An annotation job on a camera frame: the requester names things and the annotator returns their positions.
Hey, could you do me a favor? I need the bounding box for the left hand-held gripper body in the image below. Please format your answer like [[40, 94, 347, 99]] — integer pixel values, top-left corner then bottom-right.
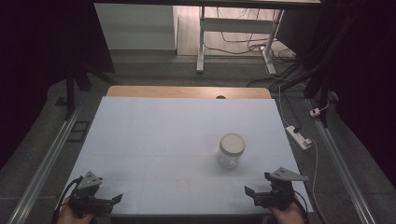
[[68, 170, 115, 217]]

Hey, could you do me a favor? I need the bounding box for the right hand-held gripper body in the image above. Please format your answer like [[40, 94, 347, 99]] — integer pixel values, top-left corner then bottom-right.
[[253, 166, 310, 210]]

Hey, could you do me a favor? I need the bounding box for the clear glass jar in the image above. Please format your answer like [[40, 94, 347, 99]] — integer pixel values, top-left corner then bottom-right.
[[216, 133, 247, 170]]

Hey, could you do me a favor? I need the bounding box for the cream plastic jar lid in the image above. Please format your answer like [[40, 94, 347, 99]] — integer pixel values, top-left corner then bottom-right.
[[219, 133, 247, 158]]

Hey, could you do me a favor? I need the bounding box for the person's right hand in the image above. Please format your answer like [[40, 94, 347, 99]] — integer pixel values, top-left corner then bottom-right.
[[268, 201, 306, 224]]

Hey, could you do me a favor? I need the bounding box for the person's left hand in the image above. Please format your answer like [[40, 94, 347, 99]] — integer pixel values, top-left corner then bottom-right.
[[57, 203, 96, 224]]

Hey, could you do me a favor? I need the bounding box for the white power strip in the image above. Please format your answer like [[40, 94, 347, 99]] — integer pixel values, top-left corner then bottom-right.
[[285, 124, 313, 151]]

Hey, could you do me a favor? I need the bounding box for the wooden table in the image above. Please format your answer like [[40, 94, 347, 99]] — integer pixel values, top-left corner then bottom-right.
[[106, 85, 273, 100]]

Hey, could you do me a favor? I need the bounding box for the black curtain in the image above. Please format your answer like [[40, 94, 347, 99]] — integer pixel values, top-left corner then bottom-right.
[[317, 0, 396, 189], [0, 0, 116, 171]]

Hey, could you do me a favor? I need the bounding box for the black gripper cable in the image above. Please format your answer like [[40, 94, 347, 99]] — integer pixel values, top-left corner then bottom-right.
[[50, 175, 85, 224], [292, 189, 311, 224]]

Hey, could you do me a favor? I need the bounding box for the aluminium rail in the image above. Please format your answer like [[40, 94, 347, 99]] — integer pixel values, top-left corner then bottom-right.
[[305, 98, 378, 224], [7, 102, 86, 224]]

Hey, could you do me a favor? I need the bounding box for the white cable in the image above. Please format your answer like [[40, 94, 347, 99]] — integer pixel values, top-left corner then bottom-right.
[[306, 137, 319, 203]]

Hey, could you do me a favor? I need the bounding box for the black cable tangle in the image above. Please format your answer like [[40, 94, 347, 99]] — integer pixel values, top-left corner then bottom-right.
[[204, 7, 298, 64]]

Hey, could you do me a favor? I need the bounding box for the white desk frame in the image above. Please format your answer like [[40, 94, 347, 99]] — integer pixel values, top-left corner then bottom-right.
[[195, 6, 285, 76]]

